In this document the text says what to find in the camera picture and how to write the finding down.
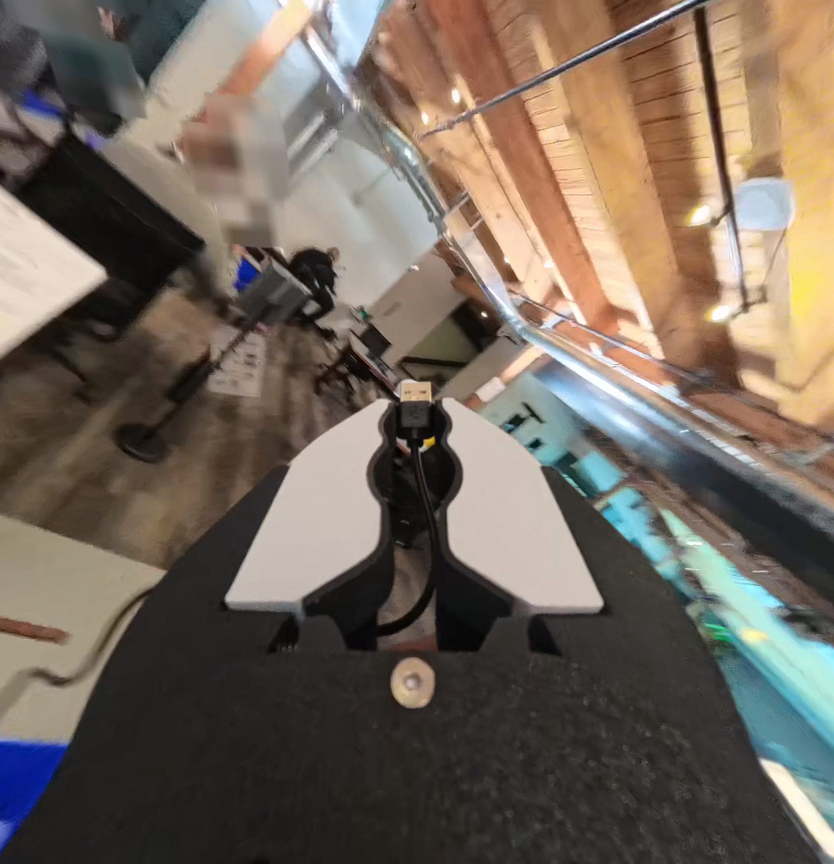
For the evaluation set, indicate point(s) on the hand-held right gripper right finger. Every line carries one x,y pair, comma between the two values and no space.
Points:
518,533

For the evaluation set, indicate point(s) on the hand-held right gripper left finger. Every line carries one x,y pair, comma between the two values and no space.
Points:
302,533

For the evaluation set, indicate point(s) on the blue plastic bin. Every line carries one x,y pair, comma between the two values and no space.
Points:
18,783

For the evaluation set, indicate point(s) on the printed sheet on black easel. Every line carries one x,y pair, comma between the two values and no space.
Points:
241,364

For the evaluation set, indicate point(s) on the printed instruction sheet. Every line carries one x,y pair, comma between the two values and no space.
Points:
25,270

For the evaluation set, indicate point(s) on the silver ceiling duct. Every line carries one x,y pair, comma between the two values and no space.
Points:
592,361

